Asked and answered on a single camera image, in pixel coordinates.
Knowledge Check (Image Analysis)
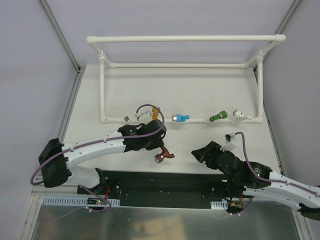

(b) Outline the white PVC pipe frame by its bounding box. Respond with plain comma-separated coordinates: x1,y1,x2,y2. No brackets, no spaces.
86,34,287,124

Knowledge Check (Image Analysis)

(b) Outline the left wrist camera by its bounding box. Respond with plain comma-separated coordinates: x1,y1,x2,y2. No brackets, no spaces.
134,110,152,120

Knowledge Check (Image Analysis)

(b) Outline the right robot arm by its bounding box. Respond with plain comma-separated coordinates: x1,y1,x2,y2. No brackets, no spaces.
191,141,320,221

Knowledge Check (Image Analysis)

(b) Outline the white cable duct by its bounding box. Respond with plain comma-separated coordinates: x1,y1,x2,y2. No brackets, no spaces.
210,200,228,210
42,196,109,207

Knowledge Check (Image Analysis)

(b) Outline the aluminium frame post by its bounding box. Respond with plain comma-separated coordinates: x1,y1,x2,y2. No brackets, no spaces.
274,0,303,35
37,0,81,73

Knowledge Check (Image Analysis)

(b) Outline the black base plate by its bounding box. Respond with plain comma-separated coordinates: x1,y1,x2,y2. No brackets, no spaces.
91,170,245,209

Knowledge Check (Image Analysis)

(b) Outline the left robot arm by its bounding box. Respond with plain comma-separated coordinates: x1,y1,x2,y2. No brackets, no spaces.
38,119,167,195

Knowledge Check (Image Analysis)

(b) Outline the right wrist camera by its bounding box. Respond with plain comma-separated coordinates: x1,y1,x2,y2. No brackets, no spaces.
221,132,237,152

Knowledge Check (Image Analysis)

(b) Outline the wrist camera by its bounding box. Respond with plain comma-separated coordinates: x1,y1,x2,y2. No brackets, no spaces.
221,132,237,152
134,110,152,120

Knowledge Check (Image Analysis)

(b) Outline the white water faucet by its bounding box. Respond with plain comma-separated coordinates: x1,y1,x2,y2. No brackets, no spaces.
232,109,253,123

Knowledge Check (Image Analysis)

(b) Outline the blue water faucet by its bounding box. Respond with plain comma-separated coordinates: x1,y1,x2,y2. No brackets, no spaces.
171,114,190,123

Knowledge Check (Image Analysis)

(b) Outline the left white cable duct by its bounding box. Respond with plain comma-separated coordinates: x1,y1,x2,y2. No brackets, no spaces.
42,196,109,207

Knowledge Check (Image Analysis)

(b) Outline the right white cable duct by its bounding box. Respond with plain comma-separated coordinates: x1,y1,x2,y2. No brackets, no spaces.
210,200,228,210

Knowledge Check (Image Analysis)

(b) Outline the brown water faucet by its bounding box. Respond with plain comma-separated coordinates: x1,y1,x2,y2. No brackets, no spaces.
155,146,175,164

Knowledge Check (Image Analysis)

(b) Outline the left aluminium frame post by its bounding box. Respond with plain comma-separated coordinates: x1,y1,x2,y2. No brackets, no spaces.
37,0,81,73

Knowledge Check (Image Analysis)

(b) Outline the orange water faucet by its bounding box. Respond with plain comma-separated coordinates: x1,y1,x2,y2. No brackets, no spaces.
152,106,161,120

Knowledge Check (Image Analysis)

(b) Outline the green water faucet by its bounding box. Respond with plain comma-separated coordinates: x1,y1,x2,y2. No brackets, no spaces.
208,110,228,123

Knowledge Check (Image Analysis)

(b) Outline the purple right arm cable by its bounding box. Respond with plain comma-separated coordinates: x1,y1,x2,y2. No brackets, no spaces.
232,131,320,196

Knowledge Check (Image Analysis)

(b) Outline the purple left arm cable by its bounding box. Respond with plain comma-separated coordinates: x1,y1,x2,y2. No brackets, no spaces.
30,103,165,186

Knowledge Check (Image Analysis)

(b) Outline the right aluminium frame post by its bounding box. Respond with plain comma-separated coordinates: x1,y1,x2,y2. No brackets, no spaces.
274,0,303,35

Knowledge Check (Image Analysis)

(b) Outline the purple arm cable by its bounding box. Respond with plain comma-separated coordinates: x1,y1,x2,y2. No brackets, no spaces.
232,131,320,196
30,103,165,186

